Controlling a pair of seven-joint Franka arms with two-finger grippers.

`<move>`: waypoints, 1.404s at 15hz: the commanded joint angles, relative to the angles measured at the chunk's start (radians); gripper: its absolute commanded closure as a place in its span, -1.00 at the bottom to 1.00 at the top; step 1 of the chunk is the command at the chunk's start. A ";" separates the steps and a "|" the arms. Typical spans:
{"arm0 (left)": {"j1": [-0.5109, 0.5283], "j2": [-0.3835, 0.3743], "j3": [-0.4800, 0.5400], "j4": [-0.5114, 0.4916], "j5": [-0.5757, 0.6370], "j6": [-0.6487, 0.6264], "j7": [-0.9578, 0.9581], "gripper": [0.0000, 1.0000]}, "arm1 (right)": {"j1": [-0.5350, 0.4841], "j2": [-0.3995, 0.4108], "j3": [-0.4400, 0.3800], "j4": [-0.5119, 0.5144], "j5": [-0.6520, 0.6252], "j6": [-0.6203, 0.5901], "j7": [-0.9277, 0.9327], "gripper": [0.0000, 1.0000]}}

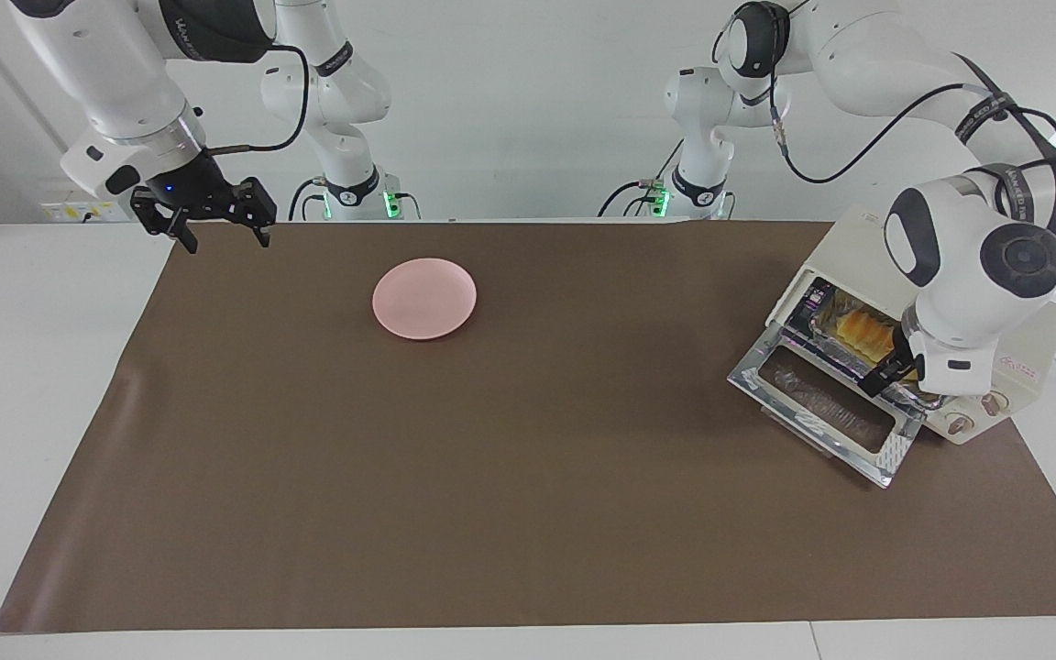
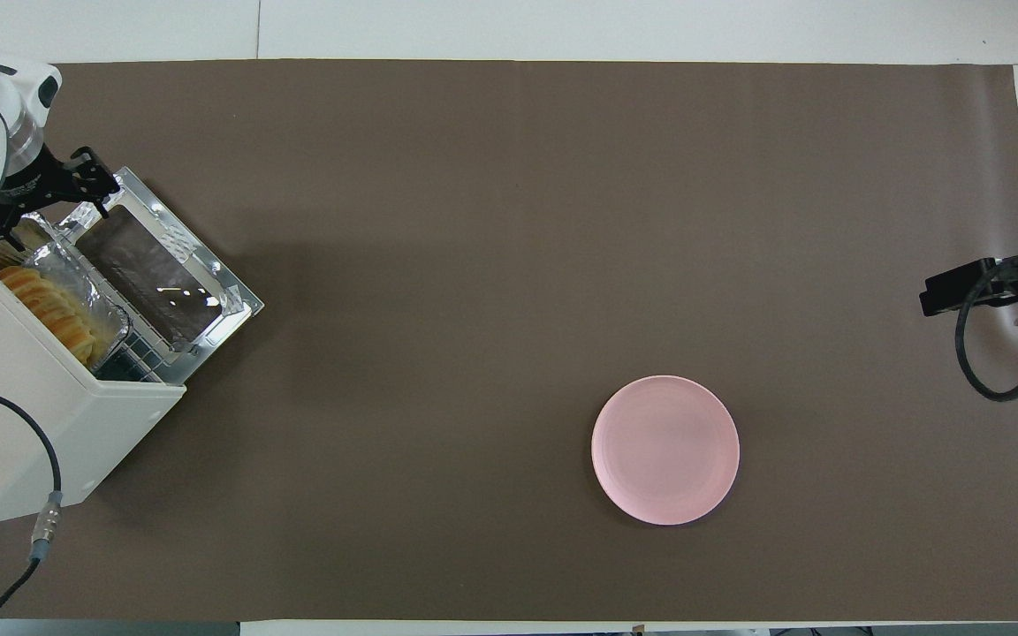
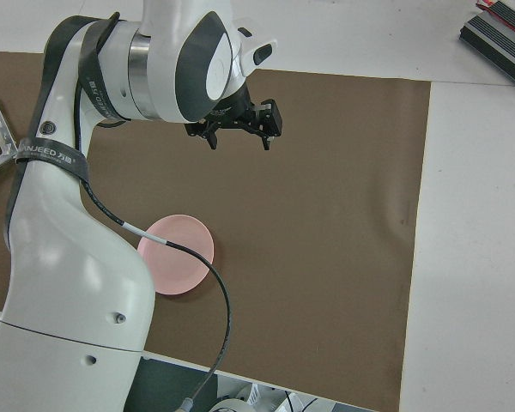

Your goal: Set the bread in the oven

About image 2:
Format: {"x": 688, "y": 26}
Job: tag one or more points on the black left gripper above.
{"x": 45, "y": 181}

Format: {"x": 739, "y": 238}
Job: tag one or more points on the aluminium foil tray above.
{"x": 89, "y": 296}

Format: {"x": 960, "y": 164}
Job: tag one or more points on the orange spiral bread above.
{"x": 49, "y": 309}

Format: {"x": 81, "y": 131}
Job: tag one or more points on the white toaster oven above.
{"x": 23, "y": 424}

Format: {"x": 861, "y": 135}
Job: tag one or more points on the pink round plate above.
{"x": 665, "y": 450}

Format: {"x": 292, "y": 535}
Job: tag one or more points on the brown table mat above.
{"x": 474, "y": 265}

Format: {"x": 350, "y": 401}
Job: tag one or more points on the glass oven door metal frame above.
{"x": 155, "y": 265}

